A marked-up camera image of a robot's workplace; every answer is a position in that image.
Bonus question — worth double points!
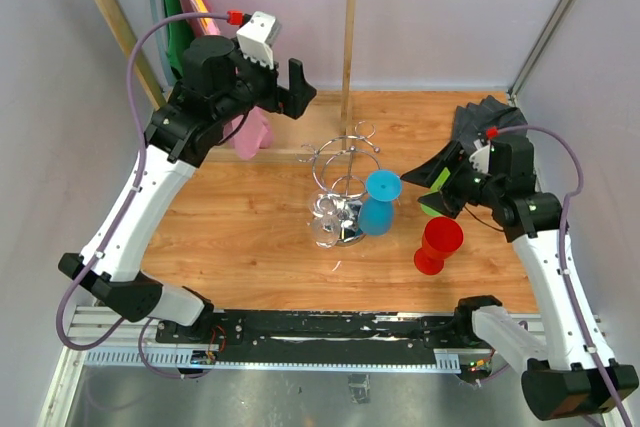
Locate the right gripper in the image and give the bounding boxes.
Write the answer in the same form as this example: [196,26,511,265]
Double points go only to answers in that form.
[400,140,502,219]

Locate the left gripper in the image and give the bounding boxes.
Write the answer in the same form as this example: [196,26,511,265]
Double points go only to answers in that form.
[215,37,317,125]

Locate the green wine glass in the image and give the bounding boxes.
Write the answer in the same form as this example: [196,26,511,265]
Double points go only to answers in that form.
[418,167,450,217]

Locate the red wine glass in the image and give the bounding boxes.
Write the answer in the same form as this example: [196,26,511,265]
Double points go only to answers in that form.
[413,217,464,275]

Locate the blue wine glass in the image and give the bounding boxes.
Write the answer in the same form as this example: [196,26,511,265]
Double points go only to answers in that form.
[358,169,402,236]

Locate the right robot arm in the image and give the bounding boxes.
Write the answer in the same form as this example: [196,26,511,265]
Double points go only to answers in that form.
[401,135,639,421]

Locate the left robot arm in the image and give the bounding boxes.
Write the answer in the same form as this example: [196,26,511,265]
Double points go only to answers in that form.
[59,35,317,343]

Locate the chrome wine glass rack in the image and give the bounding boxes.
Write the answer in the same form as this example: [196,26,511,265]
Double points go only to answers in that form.
[296,121,380,247]

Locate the clear wine glass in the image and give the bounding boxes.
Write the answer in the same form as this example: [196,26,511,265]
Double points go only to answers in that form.
[308,190,345,248]

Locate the wooden clothes rack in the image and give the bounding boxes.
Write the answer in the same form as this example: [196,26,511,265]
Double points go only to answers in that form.
[94,0,356,163]

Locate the grey folded cloth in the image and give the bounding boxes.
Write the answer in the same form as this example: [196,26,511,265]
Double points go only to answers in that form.
[451,96,527,155]

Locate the green garment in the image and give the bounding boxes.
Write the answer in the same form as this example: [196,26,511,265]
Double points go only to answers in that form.
[159,0,195,85]

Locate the grey-blue hanger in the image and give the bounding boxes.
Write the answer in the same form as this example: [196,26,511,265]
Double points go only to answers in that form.
[130,0,176,88]

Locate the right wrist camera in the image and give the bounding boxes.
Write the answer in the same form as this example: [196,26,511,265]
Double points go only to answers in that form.
[468,127,499,174]

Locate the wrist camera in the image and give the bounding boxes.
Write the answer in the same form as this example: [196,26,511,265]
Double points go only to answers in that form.
[468,127,499,174]
[236,11,281,70]

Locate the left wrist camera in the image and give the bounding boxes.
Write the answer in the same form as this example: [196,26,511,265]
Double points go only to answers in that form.
[236,11,281,70]

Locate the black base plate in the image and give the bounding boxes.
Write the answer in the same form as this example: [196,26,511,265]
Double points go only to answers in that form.
[155,310,490,366]

